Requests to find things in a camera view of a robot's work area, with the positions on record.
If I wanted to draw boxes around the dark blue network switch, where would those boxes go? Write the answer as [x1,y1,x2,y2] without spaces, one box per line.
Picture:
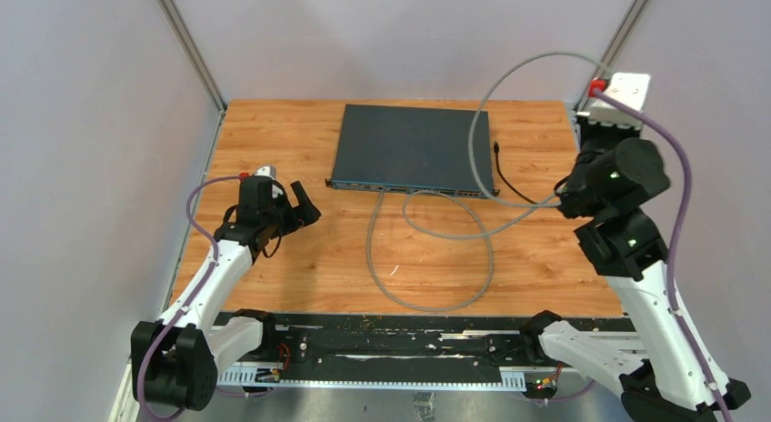
[325,104,486,199]

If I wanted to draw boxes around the black power cable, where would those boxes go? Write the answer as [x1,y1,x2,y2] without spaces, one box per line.
[493,142,567,206]

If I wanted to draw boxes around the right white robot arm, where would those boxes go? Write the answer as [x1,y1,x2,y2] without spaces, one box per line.
[518,112,751,421]

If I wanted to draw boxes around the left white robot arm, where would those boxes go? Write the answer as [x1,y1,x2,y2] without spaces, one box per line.
[130,173,321,420]

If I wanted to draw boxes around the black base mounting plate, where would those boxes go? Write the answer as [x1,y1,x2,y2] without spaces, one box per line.
[198,311,645,386]

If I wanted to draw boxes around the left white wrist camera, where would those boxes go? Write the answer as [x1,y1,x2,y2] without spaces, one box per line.
[254,164,285,198]

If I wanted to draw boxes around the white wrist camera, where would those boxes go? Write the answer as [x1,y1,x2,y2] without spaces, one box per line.
[586,72,651,130]
[254,164,285,198]

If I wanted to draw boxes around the left aluminium corner post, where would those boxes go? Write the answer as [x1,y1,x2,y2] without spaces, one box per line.
[156,0,227,117]

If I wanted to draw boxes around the aluminium corner post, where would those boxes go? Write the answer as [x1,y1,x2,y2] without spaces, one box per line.
[156,0,227,117]
[590,0,653,79]

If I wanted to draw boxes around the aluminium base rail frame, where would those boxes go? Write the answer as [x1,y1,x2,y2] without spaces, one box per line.
[108,326,694,422]

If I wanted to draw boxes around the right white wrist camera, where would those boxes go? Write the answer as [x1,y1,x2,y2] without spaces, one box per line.
[586,72,651,130]

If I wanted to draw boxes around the right aluminium corner post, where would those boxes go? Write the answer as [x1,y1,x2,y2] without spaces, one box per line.
[590,0,653,79]

